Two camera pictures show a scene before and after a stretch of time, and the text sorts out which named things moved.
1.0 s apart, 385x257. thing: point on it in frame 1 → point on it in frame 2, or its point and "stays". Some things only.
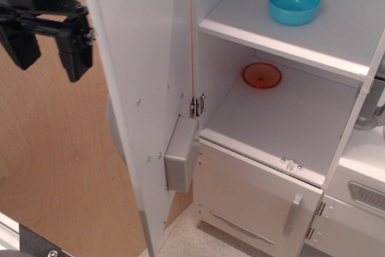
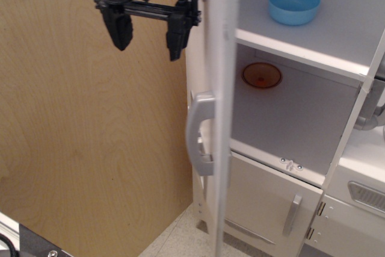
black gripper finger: [74, 42] → [177, 35]
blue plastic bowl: [293, 5] stays
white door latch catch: [290, 164] stays
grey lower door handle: [292, 215] stays
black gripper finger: [21, 46] → [119, 26]
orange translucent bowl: [261, 75] stays
